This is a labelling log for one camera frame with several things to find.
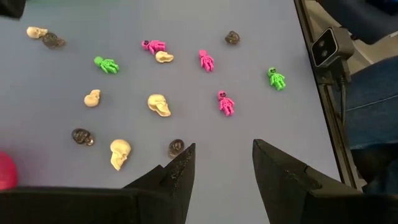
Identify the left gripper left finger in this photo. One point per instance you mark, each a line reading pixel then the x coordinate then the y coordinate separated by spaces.
pixel 169 193

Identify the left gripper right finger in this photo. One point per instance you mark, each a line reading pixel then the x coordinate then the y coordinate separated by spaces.
pixel 280 186

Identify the cream plastic skull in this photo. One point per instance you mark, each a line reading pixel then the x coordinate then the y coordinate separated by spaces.
pixel 92 98
pixel 36 32
pixel 159 105
pixel 119 152
pixel 164 57

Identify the pink foam skeleton figure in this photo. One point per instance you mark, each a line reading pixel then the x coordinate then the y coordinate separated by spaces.
pixel 206 60
pixel 154 46
pixel 226 103

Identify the green foam skeleton figure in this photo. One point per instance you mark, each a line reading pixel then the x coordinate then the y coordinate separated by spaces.
pixel 106 65
pixel 276 79

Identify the person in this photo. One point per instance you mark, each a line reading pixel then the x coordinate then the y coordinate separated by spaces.
pixel 373 109

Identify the blue-grey table mat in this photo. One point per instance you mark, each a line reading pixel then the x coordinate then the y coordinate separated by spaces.
pixel 46 93

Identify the pink round bowl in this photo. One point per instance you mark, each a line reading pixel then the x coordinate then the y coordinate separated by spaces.
pixel 6 171

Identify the black table frame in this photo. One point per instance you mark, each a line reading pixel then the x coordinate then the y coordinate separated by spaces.
pixel 334 137

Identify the grey depth camera box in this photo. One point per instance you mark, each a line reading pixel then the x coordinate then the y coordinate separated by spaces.
pixel 329 46

